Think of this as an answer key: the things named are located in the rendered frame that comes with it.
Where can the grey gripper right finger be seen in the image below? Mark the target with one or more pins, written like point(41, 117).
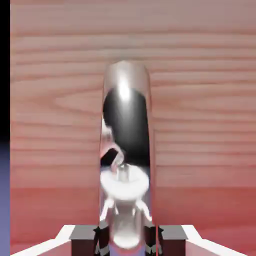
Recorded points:
point(174, 240)

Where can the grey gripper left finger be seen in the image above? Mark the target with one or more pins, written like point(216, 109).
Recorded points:
point(82, 240)

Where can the reddish wooden cabinet door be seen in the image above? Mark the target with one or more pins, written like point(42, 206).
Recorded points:
point(200, 120)

